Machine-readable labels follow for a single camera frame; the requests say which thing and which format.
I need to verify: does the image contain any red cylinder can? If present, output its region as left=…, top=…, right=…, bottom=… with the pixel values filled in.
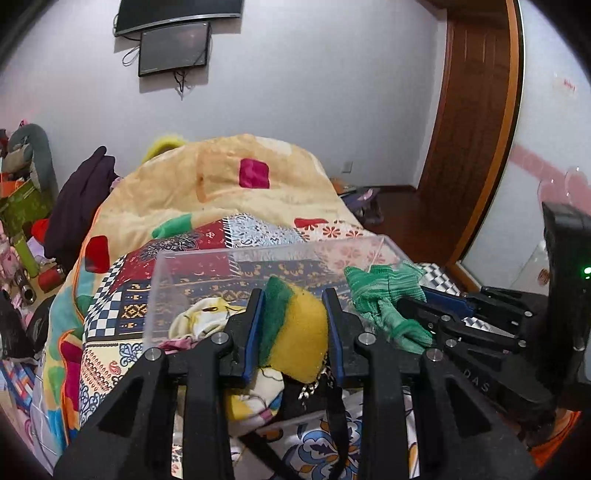
left=38, top=265, right=65, bottom=293

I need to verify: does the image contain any patterned patchwork bed cover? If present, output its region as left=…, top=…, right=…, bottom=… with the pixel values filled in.
left=78, top=212, right=463, bottom=480

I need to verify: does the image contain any black knitted pouch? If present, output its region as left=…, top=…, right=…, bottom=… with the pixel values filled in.
left=239, top=366, right=349, bottom=479

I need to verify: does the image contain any clear plastic storage box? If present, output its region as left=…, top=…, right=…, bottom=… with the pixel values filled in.
left=142, top=236, right=408, bottom=348

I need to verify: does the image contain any white heart wardrobe door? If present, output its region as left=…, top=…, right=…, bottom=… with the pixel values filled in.
left=461, top=1, right=590, bottom=287

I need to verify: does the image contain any grey backpack on floor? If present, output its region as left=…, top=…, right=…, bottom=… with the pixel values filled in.
left=339, top=187, right=384, bottom=226

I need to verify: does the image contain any dark purple garment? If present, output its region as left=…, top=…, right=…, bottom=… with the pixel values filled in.
left=44, top=146, right=118, bottom=273

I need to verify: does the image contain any green cardboard box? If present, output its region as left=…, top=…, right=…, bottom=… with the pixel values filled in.
left=1, top=180, right=53, bottom=237

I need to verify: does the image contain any green knitted cloth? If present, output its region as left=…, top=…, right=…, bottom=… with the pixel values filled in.
left=344, top=261, right=433, bottom=355

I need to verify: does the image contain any green bottle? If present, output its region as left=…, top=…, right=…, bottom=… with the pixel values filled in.
left=12, top=233, right=39, bottom=278

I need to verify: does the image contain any brown wooden door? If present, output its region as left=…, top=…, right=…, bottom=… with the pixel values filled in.
left=416, top=1, right=519, bottom=266

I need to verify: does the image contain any small wall monitor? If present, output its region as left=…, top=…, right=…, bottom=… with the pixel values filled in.
left=138, top=21, right=211, bottom=77

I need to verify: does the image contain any large wall television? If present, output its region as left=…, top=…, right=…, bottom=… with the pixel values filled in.
left=114, top=0, right=243, bottom=37

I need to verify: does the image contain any grey plush toy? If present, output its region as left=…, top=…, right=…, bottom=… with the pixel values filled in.
left=1, top=123, right=58, bottom=199

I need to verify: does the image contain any white wall socket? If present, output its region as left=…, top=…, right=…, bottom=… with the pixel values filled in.
left=342, top=161, right=353, bottom=174

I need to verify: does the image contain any pink rabbit figurine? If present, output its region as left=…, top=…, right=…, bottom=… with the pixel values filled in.
left=0, top=223, right=21, bottom=294

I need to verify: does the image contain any beige fleece blanket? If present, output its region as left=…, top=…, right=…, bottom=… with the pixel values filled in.
left=41, top=134, right=359, bottom=450

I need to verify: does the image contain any yellow plush ring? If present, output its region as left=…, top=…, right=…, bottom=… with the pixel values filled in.
left=140, top=134, right=188, bottom=165

